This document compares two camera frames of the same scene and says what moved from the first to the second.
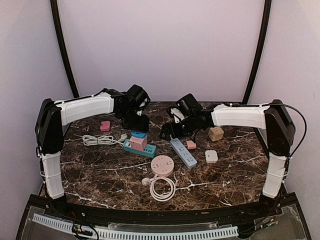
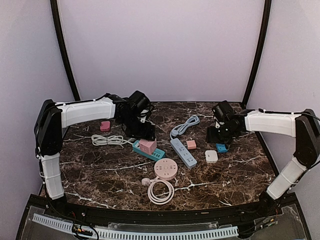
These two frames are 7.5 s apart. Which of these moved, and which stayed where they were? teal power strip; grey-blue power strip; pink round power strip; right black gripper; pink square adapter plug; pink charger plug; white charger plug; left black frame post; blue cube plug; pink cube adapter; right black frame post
Moved: pink cube adapter; teal power strip; blue cube plug; right black gripper; pink round power strip
Stayed: right black frame post; pink charger plug; grey-blue power strip; pink square adapter plug; left black frame post; white charger plug
